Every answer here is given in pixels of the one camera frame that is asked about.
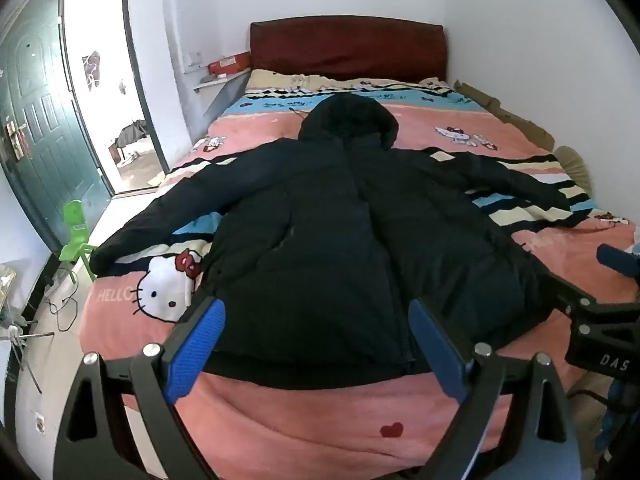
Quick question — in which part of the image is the door lock handle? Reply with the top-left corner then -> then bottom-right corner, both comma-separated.
2,120 -> 29,162

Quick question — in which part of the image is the green plastic chair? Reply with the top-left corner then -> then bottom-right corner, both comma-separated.
58,200 -> 96,281

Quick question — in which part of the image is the green door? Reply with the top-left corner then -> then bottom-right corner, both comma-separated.
0,0 -> 113,246

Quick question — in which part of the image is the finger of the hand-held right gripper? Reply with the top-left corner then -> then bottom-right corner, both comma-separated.
597,244 -> 640,280
542,267 -> 603,317

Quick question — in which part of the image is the woven straw fan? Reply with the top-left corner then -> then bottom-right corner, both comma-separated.
554,146 -> 593,186

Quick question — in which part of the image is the white wall shelf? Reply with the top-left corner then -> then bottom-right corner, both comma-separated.
194,71 -> 249,121

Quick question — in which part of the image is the dark red headboard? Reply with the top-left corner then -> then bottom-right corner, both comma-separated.
249,21 -> 447,83

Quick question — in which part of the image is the brown cardboard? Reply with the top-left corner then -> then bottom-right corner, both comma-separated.
452,80 -> 556,151

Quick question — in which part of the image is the red box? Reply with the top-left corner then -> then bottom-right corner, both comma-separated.
207,54 -> 252,76

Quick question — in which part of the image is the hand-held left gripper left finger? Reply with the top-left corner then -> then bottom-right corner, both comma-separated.
52,296 -> 226,480

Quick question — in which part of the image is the black hooded jacket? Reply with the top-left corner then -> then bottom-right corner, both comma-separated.
89,92 -> 573,391

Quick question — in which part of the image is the wall decoration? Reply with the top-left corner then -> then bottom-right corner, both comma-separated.
82,51 -> 103,92

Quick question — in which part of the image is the dark clothes pile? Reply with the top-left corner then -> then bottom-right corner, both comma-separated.
112,119 -> 149,148

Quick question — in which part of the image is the metal stand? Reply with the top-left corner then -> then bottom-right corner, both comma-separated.
0,317 -> 56,393

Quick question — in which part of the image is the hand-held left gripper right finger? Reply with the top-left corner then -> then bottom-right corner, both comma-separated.
407,296 -> 586,480

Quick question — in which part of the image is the person's right hand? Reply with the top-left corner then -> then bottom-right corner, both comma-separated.
601,377 -> 630,456

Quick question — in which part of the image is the pink cartoon printed blanket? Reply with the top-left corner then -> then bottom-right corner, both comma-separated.
80,67 -> 640,480

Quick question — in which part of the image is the black floor cable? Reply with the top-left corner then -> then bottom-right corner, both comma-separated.
44,265 -> 81,333

